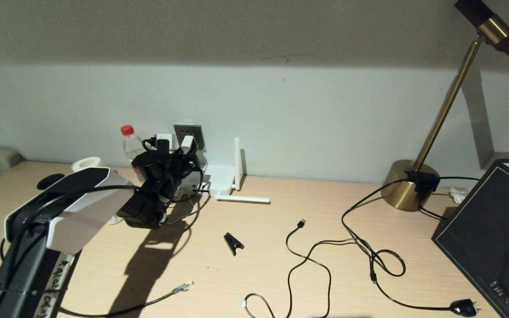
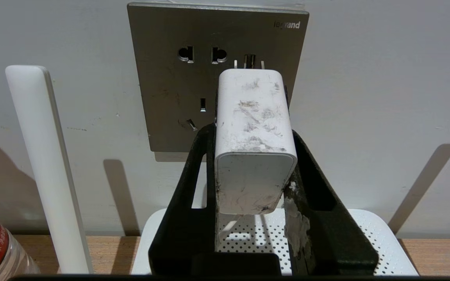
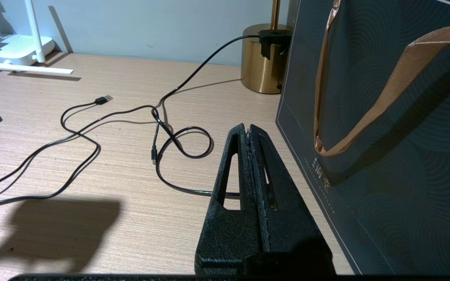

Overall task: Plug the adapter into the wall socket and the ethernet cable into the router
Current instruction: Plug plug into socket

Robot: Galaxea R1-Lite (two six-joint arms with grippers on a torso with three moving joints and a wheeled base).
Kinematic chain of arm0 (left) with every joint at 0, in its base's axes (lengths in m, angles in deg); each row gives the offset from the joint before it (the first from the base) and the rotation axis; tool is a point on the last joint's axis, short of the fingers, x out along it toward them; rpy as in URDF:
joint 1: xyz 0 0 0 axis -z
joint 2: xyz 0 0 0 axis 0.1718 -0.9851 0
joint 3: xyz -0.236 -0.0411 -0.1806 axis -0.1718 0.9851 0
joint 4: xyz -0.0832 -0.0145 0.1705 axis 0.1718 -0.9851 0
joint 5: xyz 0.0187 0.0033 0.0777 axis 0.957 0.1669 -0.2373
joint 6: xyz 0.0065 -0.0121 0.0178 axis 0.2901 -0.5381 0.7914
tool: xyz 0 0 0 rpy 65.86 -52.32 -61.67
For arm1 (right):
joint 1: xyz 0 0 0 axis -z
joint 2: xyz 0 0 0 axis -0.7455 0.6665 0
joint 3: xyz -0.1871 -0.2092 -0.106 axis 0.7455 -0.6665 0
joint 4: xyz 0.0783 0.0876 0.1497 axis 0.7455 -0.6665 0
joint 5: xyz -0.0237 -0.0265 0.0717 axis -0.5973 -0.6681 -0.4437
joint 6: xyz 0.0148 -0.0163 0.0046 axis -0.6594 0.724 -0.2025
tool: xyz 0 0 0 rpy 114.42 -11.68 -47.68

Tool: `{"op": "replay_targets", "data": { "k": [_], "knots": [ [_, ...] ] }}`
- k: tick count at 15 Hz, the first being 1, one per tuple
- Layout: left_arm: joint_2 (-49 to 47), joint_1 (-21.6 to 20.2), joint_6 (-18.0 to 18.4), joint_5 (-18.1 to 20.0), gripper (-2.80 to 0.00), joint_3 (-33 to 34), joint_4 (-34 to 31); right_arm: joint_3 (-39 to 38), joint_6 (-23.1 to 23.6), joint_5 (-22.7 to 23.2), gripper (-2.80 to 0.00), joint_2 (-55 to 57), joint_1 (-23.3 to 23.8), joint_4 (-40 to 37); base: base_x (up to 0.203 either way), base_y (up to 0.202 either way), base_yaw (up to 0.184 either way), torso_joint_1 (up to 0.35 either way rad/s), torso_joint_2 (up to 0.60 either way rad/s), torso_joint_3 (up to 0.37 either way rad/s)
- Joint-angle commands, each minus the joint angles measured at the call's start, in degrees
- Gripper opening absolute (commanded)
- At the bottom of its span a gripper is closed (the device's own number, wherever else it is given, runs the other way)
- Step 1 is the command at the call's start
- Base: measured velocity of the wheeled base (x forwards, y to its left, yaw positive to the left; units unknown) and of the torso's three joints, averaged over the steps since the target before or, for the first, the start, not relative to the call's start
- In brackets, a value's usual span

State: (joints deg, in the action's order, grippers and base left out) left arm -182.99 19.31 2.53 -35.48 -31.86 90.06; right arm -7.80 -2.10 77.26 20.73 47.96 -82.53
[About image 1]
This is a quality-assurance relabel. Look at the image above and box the white router with antennas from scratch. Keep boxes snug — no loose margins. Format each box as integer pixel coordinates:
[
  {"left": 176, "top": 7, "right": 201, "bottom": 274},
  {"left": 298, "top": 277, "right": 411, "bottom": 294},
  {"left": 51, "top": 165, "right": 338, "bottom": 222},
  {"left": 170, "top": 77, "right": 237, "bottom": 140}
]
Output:
[{"left": 199, "top": 138, "right": 271, "bottom": 204}]

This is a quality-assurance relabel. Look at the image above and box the clear bottle red cap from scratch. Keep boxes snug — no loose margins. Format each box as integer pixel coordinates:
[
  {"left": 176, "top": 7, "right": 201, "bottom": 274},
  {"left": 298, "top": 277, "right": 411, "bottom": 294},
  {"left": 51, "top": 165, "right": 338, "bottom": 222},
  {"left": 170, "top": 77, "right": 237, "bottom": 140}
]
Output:
[{"left": 120, "top": 125, "right": 147, "bottom": 182}]

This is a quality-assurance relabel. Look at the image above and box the small black clip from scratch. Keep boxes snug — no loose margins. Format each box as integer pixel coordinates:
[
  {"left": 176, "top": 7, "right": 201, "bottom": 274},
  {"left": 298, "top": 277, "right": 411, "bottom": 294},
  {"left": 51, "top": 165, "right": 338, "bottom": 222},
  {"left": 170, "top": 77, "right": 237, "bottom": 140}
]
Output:
[{"left": 224, "top": 232, "right": 245, "bottom": 256}]

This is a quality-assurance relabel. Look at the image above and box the small lamp white shade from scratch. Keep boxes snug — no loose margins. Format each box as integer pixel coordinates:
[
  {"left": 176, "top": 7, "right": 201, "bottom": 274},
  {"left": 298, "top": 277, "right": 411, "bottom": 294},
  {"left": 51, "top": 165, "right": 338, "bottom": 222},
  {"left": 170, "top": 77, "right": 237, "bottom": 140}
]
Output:
[{"left": 71, "top": 157, "right": 125, "bottom": 225}]

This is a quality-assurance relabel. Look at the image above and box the white handwritten label tape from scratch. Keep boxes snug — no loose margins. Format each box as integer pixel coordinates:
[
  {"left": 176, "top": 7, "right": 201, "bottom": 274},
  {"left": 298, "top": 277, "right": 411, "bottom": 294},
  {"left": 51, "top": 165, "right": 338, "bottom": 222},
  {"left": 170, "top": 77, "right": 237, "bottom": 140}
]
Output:
[{"left": 34, "top": 254, "right": 75, "bottom": 318}]

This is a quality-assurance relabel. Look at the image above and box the brass desk lamp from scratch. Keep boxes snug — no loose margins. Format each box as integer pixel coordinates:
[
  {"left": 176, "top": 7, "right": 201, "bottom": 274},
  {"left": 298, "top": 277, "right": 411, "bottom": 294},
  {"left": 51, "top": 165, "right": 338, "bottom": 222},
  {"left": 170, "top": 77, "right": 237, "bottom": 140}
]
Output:
[{"left": 380, "top": 0, "right": 509, "bottom": 212}]

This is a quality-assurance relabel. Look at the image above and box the black charger block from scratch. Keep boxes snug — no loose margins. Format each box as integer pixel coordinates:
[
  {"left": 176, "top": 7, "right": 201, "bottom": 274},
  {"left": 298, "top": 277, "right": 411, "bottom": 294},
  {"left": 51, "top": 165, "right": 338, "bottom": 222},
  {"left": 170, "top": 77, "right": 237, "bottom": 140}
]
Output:
[{"left": 407, "top": 171, "right": 441, "bottom": 195}]

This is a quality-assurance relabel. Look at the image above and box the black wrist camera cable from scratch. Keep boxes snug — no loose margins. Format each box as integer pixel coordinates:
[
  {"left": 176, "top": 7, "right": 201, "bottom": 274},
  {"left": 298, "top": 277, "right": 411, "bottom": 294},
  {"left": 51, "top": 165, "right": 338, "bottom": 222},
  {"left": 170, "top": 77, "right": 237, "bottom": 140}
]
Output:
[{"left": 11, "top": 138, "right": 204, "bottom": 230}]

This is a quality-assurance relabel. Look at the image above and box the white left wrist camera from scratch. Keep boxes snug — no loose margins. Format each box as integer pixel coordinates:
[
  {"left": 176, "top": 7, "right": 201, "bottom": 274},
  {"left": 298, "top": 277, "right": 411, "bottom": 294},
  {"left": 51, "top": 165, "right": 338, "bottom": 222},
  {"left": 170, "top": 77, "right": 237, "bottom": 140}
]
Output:
[{"left": 156, "top": 133, "right": 174, "bottom": 151}]

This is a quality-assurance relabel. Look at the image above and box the grey wall socket plate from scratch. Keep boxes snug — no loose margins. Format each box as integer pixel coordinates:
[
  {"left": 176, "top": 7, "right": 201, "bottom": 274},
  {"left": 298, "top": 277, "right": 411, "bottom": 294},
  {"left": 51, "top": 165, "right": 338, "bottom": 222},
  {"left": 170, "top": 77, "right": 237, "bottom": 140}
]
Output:
[{"left": 174, "top": 125, "right": 205, "bottom": 153}]

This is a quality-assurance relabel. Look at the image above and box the black ethernet cable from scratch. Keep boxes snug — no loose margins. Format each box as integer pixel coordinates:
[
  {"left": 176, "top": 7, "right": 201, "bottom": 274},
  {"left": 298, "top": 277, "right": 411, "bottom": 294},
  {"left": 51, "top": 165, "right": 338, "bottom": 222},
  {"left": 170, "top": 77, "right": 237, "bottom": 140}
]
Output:
[{"left": 0, "top": 238, "right": 195, "bottom": 318}]

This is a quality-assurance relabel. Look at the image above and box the black USB cable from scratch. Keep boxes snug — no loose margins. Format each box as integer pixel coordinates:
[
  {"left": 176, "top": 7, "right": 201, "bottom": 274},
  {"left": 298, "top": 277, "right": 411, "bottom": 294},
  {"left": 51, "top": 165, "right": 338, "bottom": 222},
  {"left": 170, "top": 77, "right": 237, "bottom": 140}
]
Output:
[{"left": 285, "top": 220, "right": 332, "bottom": 318}]

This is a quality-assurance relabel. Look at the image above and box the black desk cable grommet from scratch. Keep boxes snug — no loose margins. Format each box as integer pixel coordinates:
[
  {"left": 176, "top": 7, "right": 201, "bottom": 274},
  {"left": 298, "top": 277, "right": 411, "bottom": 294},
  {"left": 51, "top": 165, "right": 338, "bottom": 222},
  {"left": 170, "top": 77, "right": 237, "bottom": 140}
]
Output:
[{"left": 37, "top": 174, "right": 66, "bottom": 190}]

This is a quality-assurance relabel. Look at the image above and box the black cable white tip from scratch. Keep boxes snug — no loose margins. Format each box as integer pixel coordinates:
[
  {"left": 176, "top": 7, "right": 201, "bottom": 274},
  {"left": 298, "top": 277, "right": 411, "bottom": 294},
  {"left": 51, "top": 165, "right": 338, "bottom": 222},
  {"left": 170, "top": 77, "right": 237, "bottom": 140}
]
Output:
[{"left": 237, "top": 238, "right": 370, "bottom": 318}]

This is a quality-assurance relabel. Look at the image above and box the black lamp power cord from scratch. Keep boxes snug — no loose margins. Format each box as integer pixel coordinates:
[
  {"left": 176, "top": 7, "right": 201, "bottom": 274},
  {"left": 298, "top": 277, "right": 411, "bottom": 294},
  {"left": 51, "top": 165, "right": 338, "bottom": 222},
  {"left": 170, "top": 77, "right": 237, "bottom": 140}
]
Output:
[{"left": 341, "top": 177, "right": 480, "bottom": 318}]

